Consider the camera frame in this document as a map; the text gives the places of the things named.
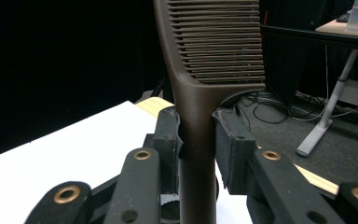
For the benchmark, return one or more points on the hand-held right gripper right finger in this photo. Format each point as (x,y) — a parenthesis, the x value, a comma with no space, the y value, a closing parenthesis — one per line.
(270,186)

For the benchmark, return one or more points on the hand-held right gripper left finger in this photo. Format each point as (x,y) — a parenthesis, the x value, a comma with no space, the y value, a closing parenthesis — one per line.
(136,186)

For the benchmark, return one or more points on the white table cover sheet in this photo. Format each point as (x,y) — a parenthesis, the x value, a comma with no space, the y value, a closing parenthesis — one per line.
(59,161)

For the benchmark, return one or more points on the black metal frame bar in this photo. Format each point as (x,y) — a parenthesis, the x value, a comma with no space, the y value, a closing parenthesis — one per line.
(292,32)

